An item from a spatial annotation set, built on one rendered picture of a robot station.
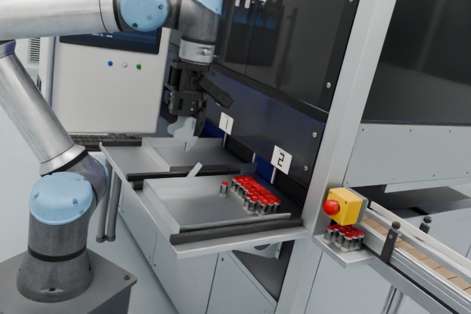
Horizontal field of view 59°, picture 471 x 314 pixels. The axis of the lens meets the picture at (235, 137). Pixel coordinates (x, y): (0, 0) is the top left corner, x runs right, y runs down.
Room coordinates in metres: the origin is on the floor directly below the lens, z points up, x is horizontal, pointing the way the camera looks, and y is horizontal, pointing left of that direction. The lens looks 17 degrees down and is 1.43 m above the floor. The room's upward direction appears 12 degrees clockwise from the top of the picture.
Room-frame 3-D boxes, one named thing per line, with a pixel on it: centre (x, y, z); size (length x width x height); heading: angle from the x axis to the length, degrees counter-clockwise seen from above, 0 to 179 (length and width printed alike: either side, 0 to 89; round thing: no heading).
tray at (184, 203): (1.08, 0.02, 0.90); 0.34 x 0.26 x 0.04; 124
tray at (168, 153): (1.42, 0.12, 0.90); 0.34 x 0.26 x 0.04; 125
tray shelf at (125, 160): (1.24, 0.08, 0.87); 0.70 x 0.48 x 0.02; 35
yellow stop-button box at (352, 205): (1.00, -0.31, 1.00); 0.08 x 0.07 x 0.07; 125
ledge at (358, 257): (1.02, -0.36, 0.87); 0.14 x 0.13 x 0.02; 125
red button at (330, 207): (0.98, -0.28, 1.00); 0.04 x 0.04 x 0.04; 35
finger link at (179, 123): (0.93, 0.13, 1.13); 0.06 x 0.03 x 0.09; 125
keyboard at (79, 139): (1.56, 0.51, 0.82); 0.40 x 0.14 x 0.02; 123
